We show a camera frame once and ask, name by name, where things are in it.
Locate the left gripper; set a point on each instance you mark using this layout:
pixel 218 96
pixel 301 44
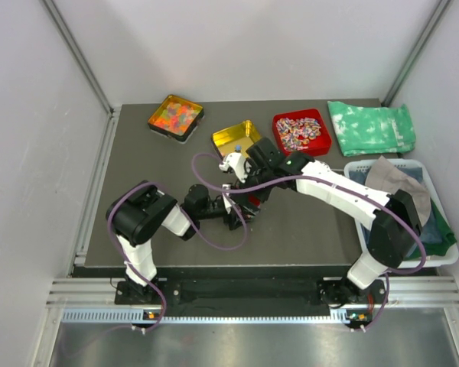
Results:
pixel 233 223

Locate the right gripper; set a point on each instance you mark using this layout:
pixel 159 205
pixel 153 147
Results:
pixel 262 197

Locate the speckled tin pastel star candies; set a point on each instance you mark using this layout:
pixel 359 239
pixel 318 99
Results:
pixel 242 135

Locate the red round lid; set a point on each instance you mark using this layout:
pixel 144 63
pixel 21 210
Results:
pixel 254 200

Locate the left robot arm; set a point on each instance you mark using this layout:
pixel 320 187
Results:
pixel 135 221

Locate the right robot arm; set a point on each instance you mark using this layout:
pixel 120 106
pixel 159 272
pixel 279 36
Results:
pixel 390 218

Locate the gold tin translucent star candies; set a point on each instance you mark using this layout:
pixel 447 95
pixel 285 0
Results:
pixel 176 118

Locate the red box of lollipops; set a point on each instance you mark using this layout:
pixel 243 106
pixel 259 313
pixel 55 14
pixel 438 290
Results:
pixel 302 131

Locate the green white cloth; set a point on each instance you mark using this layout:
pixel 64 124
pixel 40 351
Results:
pixel 369 130

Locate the grey cloth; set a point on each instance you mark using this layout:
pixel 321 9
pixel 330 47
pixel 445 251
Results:
pixel 384 176

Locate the blue cloth in basket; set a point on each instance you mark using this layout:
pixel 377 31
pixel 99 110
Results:
pixel 436 234

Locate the green cloth in basket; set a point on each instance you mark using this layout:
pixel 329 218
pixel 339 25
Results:
pixel 437 236

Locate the white laundry basket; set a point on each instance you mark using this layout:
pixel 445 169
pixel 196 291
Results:
pixel 443 260

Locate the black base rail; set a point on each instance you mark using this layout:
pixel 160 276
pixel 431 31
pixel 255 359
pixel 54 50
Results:
pixel 251 291

